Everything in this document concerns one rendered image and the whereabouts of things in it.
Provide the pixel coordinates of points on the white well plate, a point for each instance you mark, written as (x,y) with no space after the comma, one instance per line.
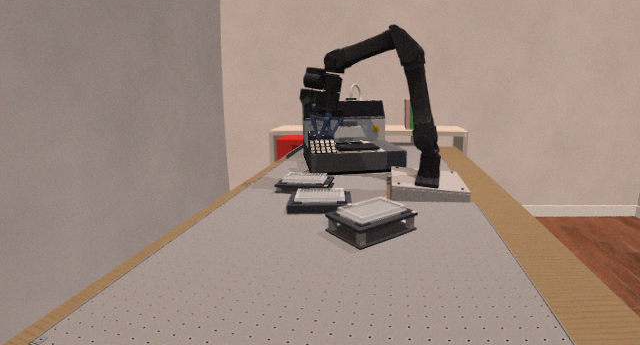
(304,178)
(320,195)
(355,212)

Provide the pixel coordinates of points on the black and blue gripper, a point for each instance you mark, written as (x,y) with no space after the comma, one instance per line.
(331,103)

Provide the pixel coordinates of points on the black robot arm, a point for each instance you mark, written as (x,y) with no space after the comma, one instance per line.
(411,54)

